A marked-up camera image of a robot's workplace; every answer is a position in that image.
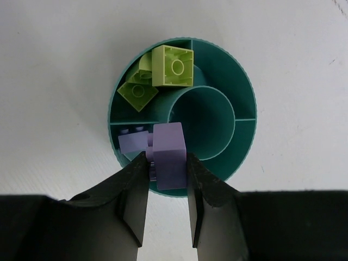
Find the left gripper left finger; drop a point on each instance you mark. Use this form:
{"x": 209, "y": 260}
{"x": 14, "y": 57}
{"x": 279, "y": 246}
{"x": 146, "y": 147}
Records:
{"x": 105, "y": 222}

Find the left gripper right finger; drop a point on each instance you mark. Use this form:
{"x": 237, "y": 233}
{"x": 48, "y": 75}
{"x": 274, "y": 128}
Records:
{"x": 272, "y": 225}

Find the lilac square lego brick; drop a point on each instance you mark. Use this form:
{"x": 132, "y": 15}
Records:
{"x": 133, "y": 140}

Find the lime green lego brick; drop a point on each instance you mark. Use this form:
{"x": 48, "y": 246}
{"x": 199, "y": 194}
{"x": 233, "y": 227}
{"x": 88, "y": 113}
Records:
{"x": 137, "y": 95}

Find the teal divided round container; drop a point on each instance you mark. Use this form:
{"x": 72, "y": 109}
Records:
{"x": 218, "y": 113}

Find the lime green curved brick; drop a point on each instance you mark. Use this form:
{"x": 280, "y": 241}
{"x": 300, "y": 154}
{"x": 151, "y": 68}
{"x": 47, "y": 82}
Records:
{"x": 141, "y": 71}

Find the lime green square brick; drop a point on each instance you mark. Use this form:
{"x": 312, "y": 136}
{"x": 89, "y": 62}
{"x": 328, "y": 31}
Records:
{"x": 172, "y": 66}

